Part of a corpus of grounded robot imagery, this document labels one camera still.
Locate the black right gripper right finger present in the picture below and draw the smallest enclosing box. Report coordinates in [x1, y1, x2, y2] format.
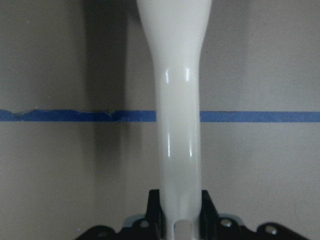
[199, 190, 220, 238]

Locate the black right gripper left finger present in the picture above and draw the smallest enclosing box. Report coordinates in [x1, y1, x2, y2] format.
[144, 189, 169, 238]

